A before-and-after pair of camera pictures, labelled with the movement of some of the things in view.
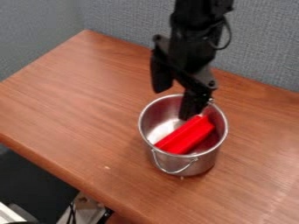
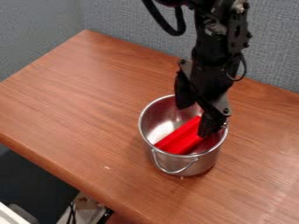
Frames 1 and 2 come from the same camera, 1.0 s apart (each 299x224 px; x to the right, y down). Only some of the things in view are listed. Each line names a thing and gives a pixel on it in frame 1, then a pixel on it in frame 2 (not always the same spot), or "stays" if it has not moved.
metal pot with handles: [158, 115] stays
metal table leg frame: [86, 211] stays
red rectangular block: [188, 136] stays
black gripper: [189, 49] to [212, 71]
